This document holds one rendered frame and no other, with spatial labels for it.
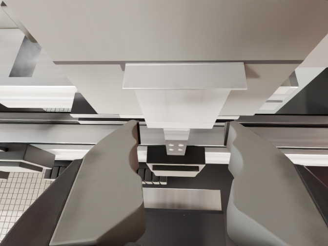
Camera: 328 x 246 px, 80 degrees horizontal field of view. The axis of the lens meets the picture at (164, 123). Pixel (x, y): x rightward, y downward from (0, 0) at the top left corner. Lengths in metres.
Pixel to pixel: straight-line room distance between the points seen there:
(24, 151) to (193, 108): 0.40
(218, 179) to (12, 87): 0.64
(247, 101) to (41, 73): 0.24
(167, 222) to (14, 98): 0.26
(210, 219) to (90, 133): 0.37
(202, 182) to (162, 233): 0.53
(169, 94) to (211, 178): 0.58
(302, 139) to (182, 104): 0.40
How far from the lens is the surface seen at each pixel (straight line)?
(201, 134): 0.48
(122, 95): 0.20
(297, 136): 0.55
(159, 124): 0.25
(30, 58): 0.35
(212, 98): 0.19
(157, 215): 0.22
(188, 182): 0.73
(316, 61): 0.41
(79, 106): 0.26
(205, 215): 0.22
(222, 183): 0.75
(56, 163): 0.71
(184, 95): 0.19
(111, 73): 0.17
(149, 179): 0.60
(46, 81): 0.28
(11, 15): 0.31
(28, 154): 0.52
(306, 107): 0.76
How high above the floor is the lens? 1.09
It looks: 22 degrees down
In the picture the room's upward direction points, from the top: 178 degrees counter-clockwise
